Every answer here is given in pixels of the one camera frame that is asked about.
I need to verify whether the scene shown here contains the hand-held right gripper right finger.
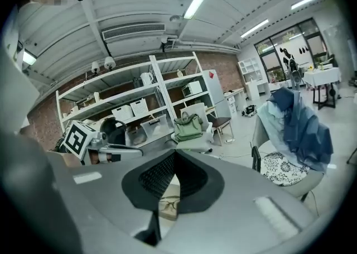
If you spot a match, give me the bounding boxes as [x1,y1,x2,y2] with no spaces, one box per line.
[161,148,319,254]

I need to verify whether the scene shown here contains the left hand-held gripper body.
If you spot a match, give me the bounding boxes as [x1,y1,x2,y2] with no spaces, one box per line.
[59,119,109,162]

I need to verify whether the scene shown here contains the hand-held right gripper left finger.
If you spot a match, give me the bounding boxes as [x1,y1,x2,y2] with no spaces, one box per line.
[45,148,177,254]

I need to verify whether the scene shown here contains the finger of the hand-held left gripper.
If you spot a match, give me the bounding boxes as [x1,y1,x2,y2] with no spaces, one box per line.
[98,143,144,164]

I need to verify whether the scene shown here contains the thin-framed eyeglasses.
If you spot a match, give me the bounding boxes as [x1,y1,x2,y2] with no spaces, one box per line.
[160,195,181,212]

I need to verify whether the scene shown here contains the beige cloth pouch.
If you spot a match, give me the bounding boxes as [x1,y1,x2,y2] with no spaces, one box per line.
[158,205,180,222]

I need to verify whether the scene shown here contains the person's left forearm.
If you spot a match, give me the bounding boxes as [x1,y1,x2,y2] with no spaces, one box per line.
[62,152,84,168]

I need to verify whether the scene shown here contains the white perforated storage basket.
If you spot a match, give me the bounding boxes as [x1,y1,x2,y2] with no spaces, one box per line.
[111,104,135,121]
[129,100,148,117]

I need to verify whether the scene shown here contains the clear plastic storage box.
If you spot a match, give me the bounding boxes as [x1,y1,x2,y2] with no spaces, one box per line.
[140,114,168,140]

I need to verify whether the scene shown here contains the black and white patterned cushion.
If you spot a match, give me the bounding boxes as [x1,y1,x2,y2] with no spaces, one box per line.
[260,151,311,187]

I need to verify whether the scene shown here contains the white shelf unit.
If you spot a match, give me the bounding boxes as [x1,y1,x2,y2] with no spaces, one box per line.
[55,51,219,148]

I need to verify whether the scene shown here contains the grey chair with black legs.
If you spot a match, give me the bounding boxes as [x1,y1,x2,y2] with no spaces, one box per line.
[250,99,327,204]

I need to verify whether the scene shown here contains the round white table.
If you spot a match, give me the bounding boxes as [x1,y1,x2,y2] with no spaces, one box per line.
[163,174,181,198]

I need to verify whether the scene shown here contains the white office chair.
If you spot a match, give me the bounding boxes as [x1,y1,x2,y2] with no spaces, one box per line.
[171,103,215,154]

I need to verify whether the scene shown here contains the green handbag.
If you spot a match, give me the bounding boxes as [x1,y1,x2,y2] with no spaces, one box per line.
[173,113,204,142]

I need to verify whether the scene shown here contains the brown seat wooden chair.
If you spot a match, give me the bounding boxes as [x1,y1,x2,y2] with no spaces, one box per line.
[205,107,235,147]

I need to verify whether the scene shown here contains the white electric kettle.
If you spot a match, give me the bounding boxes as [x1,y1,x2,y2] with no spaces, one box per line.
[139,71,155,87]

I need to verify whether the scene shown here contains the person's white printed t-shirt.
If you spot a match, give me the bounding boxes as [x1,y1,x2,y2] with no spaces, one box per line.
[0,1,40,139]

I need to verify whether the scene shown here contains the blue cloth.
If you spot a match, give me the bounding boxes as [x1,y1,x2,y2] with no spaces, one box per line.
[257,86,335,175]

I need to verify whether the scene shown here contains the white microwave oven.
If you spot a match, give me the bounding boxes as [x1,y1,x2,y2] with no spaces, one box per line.
[181,80,203,98]

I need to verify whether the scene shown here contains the white refrigerator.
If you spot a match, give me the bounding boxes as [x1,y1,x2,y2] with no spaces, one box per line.
[201,69,233,120]

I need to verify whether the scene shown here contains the white cubby cabinet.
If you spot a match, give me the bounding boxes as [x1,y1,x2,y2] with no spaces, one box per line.
[237,57,271,100]

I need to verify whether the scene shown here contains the ceiling air vent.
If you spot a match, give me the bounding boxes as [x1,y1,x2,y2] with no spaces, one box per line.
[100,23,166,41]

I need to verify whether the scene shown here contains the table with white cloth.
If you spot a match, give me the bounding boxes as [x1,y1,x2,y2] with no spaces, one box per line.
[302,66,343,111]

